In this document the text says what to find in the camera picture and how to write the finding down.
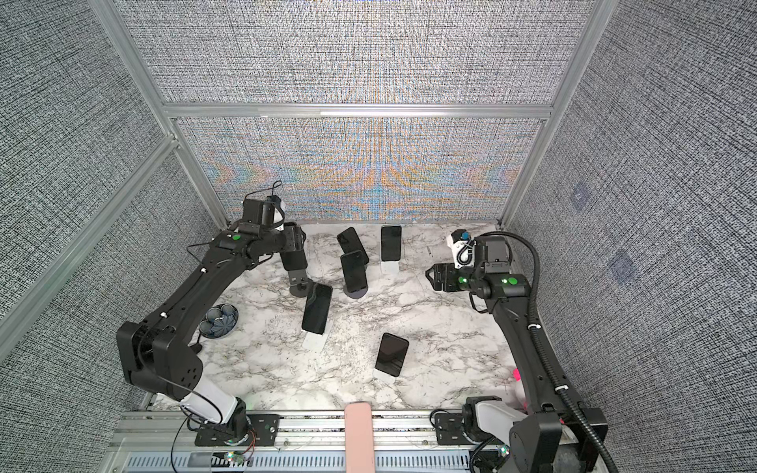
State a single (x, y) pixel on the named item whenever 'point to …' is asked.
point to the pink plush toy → (517, 376)
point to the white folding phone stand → (315, 341)
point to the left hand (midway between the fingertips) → (296, 236)
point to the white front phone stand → (381, 375)
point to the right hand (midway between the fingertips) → (442, 270)
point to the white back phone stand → (389, 267)
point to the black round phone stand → (299, 282)
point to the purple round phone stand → (356, 294)
